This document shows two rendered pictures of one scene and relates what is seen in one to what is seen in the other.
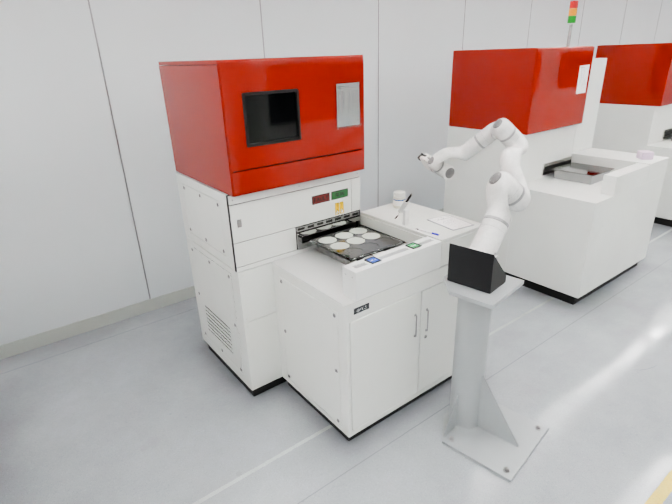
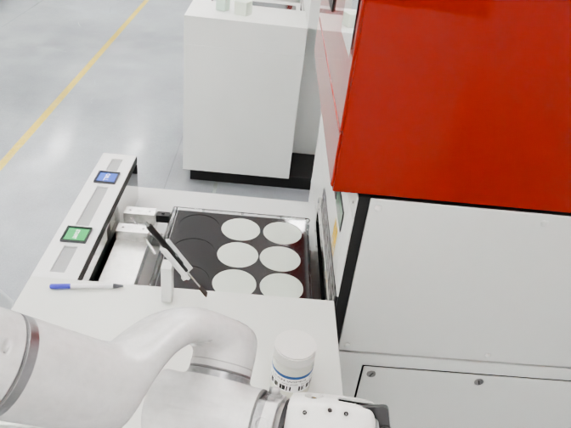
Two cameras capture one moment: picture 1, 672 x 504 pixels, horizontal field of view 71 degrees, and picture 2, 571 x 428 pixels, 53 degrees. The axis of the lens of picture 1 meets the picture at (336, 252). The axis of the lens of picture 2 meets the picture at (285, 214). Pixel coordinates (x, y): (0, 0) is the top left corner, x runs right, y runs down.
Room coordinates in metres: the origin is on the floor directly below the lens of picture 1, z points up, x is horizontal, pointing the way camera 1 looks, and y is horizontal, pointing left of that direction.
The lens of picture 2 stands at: (3.05, -0.98, 1.75)
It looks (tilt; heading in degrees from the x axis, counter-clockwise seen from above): 33 degrees down; 123
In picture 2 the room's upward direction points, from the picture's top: 7 degrees clockwise
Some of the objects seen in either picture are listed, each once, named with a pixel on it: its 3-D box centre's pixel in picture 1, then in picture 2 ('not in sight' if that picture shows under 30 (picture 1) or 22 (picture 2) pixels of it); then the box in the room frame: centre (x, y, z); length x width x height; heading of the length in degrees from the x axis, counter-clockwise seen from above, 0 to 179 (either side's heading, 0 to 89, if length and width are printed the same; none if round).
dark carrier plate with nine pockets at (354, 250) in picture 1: (355, 241); (237, 255); (2.36, -0.11, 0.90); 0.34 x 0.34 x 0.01; 37
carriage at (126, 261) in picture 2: not in sight; (127, 261); (2.16, -0.28, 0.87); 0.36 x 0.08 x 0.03; 127
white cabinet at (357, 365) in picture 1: (379, 323); not in sight; (2.32, -0.23, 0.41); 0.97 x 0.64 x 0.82; 127
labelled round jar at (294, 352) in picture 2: (399, 199); (292, 363); (2.72, -0.39, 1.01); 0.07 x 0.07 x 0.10
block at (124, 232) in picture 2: not in sight; (133, 232); (2.11, -0.22, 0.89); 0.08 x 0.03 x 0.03; 37
